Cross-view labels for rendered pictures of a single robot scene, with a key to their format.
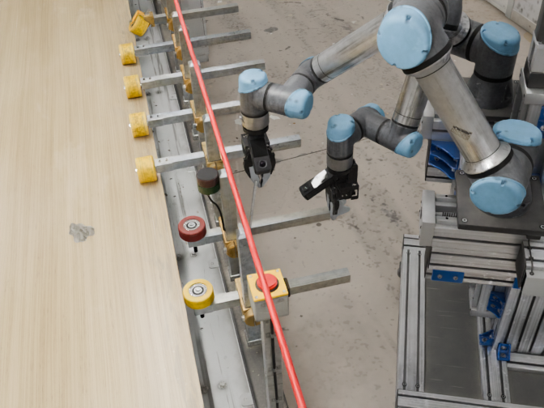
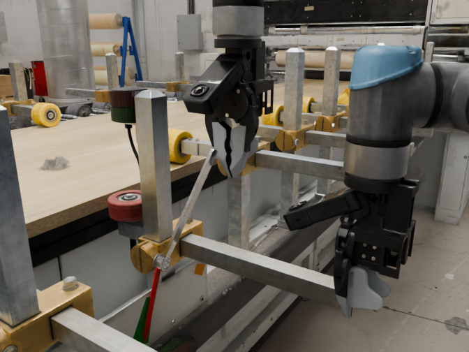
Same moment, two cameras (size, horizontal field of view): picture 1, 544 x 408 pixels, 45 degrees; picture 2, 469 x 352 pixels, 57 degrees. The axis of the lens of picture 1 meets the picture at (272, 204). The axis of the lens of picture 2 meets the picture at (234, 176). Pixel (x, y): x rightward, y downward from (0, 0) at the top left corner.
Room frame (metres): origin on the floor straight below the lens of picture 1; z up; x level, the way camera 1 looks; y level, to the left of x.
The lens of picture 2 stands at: (1.00, -0.44, 1.19)
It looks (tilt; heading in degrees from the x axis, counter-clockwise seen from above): 18 degrees down; 45
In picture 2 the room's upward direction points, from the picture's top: straight up
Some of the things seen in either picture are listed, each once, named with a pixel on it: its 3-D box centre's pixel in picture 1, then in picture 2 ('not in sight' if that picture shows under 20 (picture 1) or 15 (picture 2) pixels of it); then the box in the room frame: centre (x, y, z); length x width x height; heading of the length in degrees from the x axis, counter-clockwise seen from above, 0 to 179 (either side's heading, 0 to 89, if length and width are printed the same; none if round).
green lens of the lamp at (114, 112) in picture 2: (208, 184); (130, 112); (1.37, 0.17, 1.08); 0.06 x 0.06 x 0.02
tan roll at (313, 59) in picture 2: not in sight; (354, 60); (3.82, 1.18, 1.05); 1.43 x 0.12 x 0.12; 102
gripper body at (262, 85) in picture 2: (256, 140); (240, 79); (1.48, 0.03, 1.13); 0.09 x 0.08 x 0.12; 12
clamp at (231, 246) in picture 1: (230, 236); (167, 244); (1.40, 0.13, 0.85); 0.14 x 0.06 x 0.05; 12
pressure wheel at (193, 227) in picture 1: (193, 237); (131, 222); (1.39, 0.24, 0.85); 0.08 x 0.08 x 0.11
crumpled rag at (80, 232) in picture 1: (80, 228); (56, 160); (1.40, 0.55, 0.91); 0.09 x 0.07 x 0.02; 37
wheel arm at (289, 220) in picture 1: (258, 227); (215, 254); (1.43, 0.04, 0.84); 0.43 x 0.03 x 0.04; 102
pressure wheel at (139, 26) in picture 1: (138, 25); (343, 103); (2.61, 0.52, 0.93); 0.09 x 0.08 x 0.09; 102
